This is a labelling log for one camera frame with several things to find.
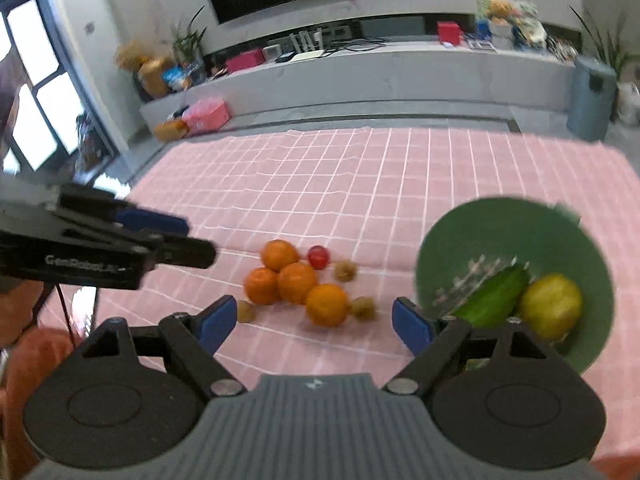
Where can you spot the small brown fruit back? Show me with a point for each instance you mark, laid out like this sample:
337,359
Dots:
345,271

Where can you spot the potted plant by bin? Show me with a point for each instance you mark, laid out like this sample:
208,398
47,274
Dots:
609,45

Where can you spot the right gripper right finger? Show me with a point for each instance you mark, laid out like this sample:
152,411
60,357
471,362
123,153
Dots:
441,348

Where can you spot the pink storage box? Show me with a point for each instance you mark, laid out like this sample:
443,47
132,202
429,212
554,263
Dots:
206,116

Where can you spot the magenta flat box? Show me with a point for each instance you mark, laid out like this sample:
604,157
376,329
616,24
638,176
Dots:
245,60

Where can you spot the golden vase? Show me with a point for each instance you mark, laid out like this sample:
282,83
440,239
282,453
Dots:
150,75

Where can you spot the green plant in vase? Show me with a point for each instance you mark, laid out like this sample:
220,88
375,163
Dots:
187,47

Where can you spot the teddy bear gift pile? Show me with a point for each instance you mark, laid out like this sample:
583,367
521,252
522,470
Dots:
510,25

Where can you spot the grey tv bench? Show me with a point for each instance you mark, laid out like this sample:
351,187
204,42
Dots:
405,71

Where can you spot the green colander bowl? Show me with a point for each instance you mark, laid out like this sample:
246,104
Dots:
480,259

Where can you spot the red small fruit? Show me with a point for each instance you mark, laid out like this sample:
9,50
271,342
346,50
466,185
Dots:
318,257

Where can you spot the orange box on floor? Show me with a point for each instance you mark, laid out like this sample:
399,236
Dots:
171,130

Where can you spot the white plastic bag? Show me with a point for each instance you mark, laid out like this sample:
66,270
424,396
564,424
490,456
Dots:
628,103

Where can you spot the grey pedal trash bin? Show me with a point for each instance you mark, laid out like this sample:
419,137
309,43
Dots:
592,95

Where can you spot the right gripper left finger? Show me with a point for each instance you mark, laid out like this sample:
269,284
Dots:
173,358

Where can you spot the orange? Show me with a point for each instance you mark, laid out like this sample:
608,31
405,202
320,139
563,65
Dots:
327,305
277,254
261,286
295,281

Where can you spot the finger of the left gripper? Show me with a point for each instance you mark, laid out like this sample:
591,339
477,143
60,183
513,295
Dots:
175,252
155,219

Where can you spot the white wifi router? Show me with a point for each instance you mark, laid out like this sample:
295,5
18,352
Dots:
310,43

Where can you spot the red box on shelf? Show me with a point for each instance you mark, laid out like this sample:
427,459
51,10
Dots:
449,33

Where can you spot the pink checkered cloth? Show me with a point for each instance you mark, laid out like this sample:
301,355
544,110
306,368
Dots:
369,196

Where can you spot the green cucumber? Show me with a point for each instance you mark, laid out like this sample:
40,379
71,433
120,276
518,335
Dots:
494,301

